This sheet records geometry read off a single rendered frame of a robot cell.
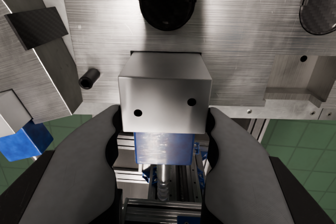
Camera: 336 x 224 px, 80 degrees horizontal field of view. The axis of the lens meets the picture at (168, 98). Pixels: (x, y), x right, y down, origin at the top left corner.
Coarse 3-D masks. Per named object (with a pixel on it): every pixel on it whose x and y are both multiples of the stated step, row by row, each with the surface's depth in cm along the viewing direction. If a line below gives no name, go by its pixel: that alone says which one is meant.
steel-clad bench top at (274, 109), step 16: (48, 0) 22; (64, 16) 22; (80, 112) 28; (96, 112) 28; (224, 112) 28; (240, 112) 28; (256, 112) 28; (272, 112) 28; (288, 112) 28; (304, 112) 28; (320, 112) 28
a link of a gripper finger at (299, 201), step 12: (276, 168) 8; (288, 180) 7; (288, 192) 7; (300, 192) 7; (288, 204) 6; (300, 204) 6; (312, 204) 6; (300, 216) 6; (312, 216) 6; (324, 216) 6
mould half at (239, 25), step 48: (96, 0) 13; (240, 0) 13; (288, 0) 13; (96, 48) 15; (144, 48) 15; (192, 48) 15; (240, 48) 15; (288, 48) 15; (96, 96) 17; (240, 96) 17
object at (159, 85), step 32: (128, 64) 12; (160, 64) 12; (192, 64) 13; (128, 96) 11; (160, 96) 11; (192, 96) 11; (128, 128) 12; (160, 128) 12; (192, 128) 12; (160, 160) 15; (160, 192) 18
